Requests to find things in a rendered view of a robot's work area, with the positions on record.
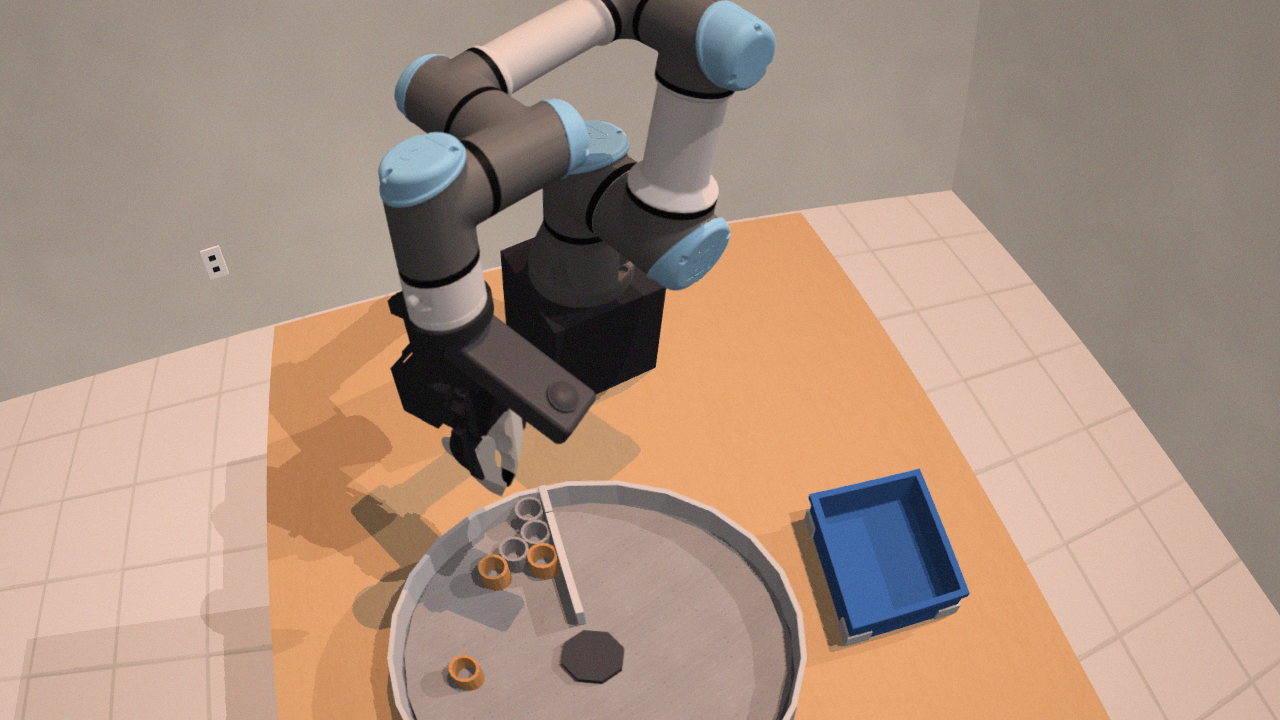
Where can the blue plastic crate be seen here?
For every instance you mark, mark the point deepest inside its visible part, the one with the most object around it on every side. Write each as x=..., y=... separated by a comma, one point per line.
x=892, y=551

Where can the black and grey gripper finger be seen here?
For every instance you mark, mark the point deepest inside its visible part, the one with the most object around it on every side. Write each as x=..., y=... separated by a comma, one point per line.
x=477, y=455
x=508, y=435

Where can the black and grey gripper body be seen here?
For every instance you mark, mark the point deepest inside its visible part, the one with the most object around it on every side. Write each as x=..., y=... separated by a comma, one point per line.
x=428, y=373

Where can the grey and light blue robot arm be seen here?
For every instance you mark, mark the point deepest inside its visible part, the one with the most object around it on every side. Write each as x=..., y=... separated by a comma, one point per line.
x=659, y=216

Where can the grey metal sleeve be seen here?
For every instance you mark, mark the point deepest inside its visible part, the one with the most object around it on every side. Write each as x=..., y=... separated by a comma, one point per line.
x=513, y=544
x=536, y=527
x=527, y=505

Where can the bronze bushing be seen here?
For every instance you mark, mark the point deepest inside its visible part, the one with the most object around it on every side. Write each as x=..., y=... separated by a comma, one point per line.
x=489, y=563
x=543, y=550
x=463, y=661

